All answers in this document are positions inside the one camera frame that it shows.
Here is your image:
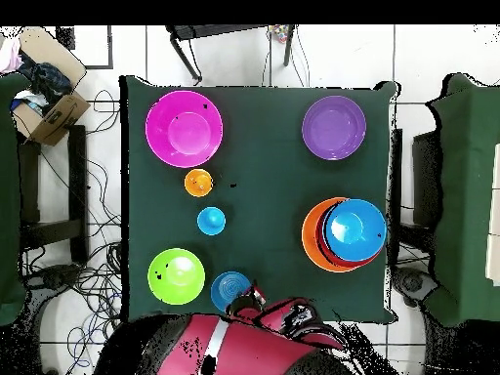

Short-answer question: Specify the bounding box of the orange cup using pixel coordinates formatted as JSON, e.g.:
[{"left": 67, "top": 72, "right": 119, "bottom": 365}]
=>
[{"left": 184, "top": 168, "right": 215, "bottom": 198}]

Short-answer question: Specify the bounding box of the pink white cloth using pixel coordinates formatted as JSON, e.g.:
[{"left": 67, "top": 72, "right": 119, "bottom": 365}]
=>
[{"left": 0, "top": 36, "right": 22, "bottom": 73}]

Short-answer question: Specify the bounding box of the orange bowl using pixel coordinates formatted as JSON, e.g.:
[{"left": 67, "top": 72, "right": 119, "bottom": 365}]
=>
[{"left": 301, "top": 196, "right": 353, "bottom": 273}]

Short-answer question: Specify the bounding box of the black metal stool frame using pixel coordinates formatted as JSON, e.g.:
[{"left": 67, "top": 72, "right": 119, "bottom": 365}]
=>
[{"left": 165, "top": 24, "right": 297, "bottom": 85}]

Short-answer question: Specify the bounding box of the dark blue cloth bundle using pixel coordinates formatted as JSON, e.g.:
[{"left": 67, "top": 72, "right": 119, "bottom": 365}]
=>
[{"left": 17, "top": 50, "right": 73, "bottom": 114}]

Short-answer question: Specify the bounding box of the pink bowl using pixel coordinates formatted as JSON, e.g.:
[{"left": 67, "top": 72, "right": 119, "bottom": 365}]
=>
[{"left": 145, "top": 90, "right": 225, "bottom": 169}]

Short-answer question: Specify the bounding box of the dark green table cloth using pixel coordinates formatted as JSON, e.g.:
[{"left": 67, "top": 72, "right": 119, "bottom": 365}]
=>
[{"left": 118, "top": 74, "right": 399, "bottom": 323}]

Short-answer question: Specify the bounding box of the tangle of floor cables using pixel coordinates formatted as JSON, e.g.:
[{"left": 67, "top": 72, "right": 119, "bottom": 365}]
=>
[{"left": 22, "top": 89, "right": 126, "bottom": 375}]

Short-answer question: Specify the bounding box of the blue cup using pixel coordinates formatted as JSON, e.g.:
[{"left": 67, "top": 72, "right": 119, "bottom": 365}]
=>
[{"left": 196, "top": 206, "right": 227, "bottom": 236}]

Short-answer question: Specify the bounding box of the black bench frame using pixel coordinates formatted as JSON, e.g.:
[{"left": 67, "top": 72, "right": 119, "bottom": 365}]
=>
[{"left": 17, "top": 124, "right": 89, "bottom": 267}]

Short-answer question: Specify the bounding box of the large blue bowl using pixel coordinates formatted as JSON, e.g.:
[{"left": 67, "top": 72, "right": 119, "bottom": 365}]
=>
[{"left": 323, "top": 198, "right": 388, "bottom": 262}]

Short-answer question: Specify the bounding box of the small translucent blue bowl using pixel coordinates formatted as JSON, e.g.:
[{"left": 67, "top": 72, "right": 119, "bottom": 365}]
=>
[{"left": 210, "top": 271, "right": 253, "bottom": 313}]

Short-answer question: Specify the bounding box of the colourful toy pile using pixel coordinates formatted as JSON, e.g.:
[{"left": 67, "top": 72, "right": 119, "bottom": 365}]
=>
[{"left": 269, "top": 24, "right": 290, "bottom": 44}]

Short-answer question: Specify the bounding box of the green bowl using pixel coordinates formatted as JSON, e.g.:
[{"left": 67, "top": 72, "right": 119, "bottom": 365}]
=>
[{"left": 146, "top": 247, "right": 207, "bottom": 306}]

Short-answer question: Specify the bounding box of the red bowl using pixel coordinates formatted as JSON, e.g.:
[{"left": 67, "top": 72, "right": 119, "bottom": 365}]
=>
[{"left": 314, "top": 202, "right": 383, "bottom": 269}]

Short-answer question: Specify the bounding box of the cardboard box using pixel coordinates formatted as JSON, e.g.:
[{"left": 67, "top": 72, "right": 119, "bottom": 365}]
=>
[{"left": 11, "top": 26, "right": 92, "bottom": 146}]

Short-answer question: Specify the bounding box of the black box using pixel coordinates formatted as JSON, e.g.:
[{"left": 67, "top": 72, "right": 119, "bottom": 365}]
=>
[{"left": 412, "top": 130, "right": 442, "bottom": 229}]

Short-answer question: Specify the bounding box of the purple bowl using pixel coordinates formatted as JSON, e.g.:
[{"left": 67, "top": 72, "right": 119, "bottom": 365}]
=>
[{"left": 301, "top": 95, "right": 367, "bottom": 162}]

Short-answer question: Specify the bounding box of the green cloth covered table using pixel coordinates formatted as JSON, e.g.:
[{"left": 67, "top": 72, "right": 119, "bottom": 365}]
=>
[
  {"left": 0, "top": 72, "right": 30, "bottom": 326},
  {"left": 423, "top": 72, "right": 500, "bottom": 327}
]

